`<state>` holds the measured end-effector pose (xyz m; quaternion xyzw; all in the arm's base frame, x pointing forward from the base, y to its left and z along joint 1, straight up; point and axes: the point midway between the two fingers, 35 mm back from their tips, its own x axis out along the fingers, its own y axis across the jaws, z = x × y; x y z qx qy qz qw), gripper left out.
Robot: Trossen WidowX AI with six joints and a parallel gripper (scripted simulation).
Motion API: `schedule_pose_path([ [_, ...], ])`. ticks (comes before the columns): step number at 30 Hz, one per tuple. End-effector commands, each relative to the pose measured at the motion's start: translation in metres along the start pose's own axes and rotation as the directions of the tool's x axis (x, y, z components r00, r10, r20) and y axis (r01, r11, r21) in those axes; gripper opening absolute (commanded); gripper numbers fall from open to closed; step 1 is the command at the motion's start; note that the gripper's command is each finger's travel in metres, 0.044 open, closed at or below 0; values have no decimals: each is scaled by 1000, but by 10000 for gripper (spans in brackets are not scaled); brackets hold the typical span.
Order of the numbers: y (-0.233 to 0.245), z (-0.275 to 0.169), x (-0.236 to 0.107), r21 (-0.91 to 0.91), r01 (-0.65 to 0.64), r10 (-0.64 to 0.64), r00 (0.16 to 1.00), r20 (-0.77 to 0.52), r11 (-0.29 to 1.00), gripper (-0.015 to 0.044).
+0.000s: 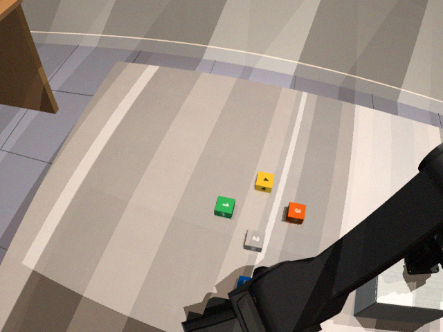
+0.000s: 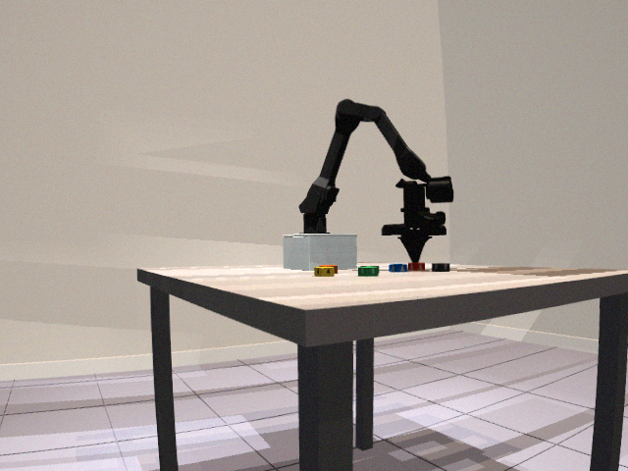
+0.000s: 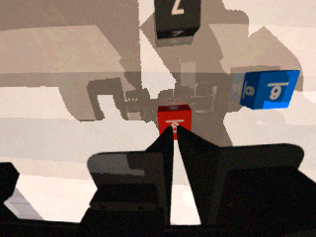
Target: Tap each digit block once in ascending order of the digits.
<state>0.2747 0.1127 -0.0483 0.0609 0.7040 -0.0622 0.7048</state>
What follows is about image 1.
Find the orange digit block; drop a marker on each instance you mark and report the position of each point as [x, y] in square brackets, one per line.
[296, 213]

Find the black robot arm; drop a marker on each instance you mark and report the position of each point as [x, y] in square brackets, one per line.
[297, 296]

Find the blue digit block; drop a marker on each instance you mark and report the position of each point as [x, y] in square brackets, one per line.
[243, 280]

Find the yellow block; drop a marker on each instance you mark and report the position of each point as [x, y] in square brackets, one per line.
[264, 182]

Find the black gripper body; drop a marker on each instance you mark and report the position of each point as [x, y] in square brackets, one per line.
[258, 270]

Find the green block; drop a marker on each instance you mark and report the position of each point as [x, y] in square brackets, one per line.
[224, 207]

